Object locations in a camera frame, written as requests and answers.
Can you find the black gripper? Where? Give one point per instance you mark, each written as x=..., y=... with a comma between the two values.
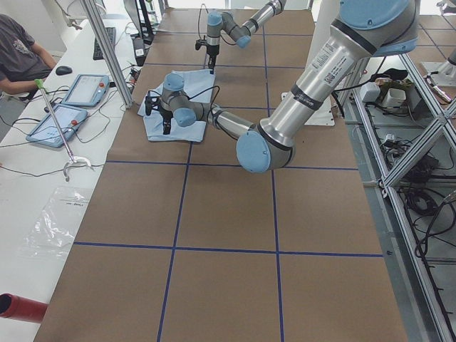
x=165, y=115
x=212, y=52

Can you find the light blue button-up shirt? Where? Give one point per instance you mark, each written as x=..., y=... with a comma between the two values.
x=188, y=94

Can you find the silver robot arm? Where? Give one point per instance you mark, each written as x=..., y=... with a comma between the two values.
x=218, y=22
x=361, y=29

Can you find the blue teach pendant far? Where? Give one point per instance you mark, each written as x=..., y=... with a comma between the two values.
x=87, y=90

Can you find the black computer mouse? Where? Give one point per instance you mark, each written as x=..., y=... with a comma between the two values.
x=63, y=70

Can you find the metal reacher grabber stick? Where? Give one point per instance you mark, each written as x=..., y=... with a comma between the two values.
x=73, y=159

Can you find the seated person dark shirt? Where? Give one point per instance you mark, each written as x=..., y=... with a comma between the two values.
x=22, y=59

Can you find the clear plastic bag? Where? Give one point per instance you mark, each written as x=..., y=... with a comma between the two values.
x=53, y=233

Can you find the red cylinder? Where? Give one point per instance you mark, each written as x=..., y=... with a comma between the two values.
x=22, y=309

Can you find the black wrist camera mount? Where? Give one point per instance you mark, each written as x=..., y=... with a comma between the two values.
x=200, y=43
x=152, y=102

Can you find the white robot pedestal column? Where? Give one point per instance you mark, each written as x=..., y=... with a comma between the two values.
x=308, y=101

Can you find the aluminium frame post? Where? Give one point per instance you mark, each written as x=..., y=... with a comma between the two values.
x=97, y=25

